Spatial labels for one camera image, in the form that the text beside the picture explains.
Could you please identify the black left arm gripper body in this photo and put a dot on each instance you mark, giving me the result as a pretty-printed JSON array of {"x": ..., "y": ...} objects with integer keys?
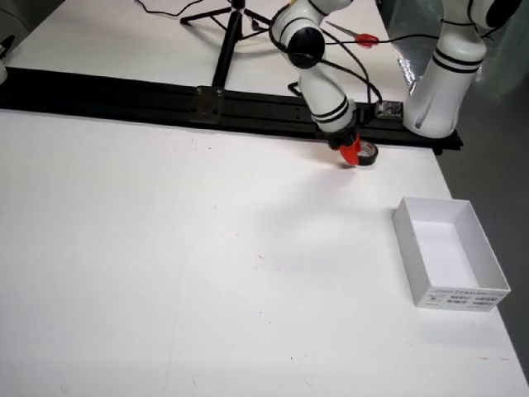
[{"x": 339, "y": 134}]

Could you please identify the black tape roll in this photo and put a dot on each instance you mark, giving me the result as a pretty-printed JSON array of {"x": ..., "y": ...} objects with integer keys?
[{"x": 372, "y": 159}]

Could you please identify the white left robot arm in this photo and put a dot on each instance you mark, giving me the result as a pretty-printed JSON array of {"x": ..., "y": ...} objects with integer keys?
[{"x": 322, "y": 91}]

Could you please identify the white cardboard bin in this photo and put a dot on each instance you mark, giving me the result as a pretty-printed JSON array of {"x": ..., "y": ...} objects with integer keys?
[{"x": 446, "y": 244}]

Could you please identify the black tripod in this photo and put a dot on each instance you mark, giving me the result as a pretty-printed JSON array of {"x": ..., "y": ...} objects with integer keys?
[{"x": 227, "y": 49}]

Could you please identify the grey metal bracket plate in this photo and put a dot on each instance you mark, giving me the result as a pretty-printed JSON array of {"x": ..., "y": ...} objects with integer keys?
[{"x": 208, "y": 105}]

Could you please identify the black aluminium rail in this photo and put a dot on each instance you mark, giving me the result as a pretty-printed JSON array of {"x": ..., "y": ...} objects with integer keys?
[{"x": 124, "y": 99}]

